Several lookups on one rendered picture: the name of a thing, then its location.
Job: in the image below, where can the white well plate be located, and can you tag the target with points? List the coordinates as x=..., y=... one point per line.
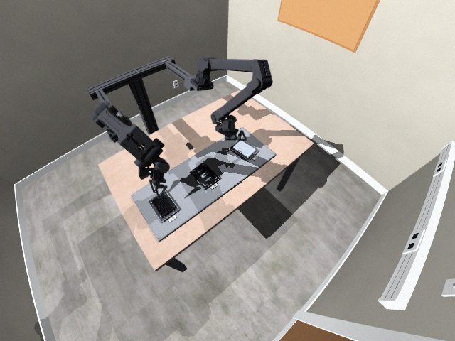
x=240, y=146

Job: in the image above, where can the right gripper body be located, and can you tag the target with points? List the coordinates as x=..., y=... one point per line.
x=162, y=180

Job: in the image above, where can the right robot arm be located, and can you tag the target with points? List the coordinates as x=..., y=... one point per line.
x=132, y=138

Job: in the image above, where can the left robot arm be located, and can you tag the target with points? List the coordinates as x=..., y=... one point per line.
x=262, y=79

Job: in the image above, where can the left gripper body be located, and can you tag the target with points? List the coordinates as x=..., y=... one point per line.
x=232, y=136

